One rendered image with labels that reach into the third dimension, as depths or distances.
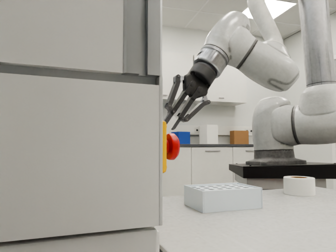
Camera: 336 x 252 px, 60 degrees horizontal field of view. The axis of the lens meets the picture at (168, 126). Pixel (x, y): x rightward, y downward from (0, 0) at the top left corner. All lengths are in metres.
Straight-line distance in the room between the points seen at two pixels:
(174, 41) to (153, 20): 4.59
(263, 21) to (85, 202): 0.93
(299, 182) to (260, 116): 0.52
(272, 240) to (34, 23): 0.35
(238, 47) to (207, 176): 3.27
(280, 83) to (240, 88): 3.84
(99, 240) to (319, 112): 0.98
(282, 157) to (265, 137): 0.10
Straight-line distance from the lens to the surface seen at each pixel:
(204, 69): 0.83
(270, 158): 1.20
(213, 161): 4.06
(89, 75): 0.29
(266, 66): 0.88
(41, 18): 0.29
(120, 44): 0.29
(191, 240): 0.38
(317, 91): 1.16
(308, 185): 0.76
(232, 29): 0.89
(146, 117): 0.28
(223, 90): 4.59
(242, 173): 1.10
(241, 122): 5.09
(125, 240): 0.29
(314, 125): 1.15
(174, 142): 0.42
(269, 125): 1.20
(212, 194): 0.53
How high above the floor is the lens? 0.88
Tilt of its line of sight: 4 degrees up
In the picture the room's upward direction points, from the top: straight up
